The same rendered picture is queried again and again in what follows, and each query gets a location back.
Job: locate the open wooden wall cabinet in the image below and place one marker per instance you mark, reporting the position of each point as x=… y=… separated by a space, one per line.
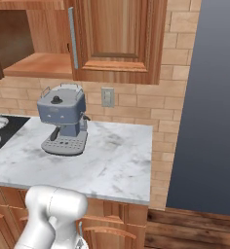
x=29 y=39

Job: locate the grey wall power outlet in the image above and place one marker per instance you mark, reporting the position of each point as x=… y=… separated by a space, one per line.
x=107 y=97

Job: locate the wooden cabinet door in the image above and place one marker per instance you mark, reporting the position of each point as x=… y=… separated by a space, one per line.
x=118 y=39

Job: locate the black hob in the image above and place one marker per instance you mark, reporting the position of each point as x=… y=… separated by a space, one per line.
x=1 y=129

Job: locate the grey-blue espresso machine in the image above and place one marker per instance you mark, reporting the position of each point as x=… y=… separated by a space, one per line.
x=62 y=113

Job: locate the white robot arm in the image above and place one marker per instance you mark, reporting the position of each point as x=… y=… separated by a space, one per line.
x=52 y=210

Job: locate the wooden base cabinets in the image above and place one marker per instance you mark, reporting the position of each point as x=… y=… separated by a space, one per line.
x=113 y=220

